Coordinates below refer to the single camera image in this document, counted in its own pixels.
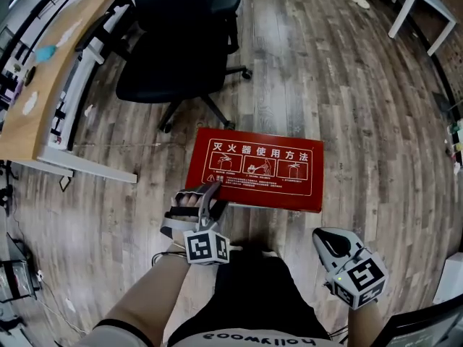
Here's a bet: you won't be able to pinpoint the black monitor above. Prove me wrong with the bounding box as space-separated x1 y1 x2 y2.
378 297 463 347

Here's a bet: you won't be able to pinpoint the person's black shorts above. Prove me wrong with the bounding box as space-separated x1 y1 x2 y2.
166 247 331 340

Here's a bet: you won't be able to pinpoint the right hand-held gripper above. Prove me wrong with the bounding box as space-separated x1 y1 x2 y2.
312 226 390 311

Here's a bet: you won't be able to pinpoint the small white crumpled tissue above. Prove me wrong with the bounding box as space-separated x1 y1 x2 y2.
22 91 40 116

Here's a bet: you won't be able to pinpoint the person's left forearm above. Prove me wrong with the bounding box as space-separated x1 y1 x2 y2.
103 243 192 339

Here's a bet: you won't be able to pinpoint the person's left hand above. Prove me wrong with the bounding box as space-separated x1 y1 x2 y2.
171 192 200 211

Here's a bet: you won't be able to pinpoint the person's right forearm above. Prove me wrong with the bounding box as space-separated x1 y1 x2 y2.
347 298 385 347

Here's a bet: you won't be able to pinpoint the black office chair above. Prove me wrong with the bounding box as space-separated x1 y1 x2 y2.
75 0 253 134

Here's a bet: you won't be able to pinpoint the light blue cloth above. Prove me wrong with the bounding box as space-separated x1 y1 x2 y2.
34 44 59 65

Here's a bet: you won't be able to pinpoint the long white crumpled tissue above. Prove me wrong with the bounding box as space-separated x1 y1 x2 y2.
55 19 84 48

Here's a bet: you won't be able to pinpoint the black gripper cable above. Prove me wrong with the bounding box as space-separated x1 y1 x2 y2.
151 242 189 267

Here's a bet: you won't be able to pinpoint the white table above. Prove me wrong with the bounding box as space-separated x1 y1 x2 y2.
387 0 459 57

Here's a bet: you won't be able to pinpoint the white box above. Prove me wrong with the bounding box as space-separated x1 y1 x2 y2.
431 252 463 305

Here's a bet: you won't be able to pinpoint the red fire extinguisher box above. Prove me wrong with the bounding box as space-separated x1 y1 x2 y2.
184 127 326 215

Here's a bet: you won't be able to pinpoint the black equipment case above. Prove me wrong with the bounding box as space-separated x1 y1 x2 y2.
0 232 41 304

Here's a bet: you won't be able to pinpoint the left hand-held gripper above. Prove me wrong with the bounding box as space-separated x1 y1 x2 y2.
160 180 243 266

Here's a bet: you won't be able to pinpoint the person's white printed shirt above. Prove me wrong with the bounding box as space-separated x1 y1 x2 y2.
82 318 350 347

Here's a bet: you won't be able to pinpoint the curved wooden desk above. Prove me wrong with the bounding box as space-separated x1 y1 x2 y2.
0 0 139 184

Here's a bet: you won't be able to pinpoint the clutter of small coloured items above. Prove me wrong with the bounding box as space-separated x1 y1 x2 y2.
442 116 463 176

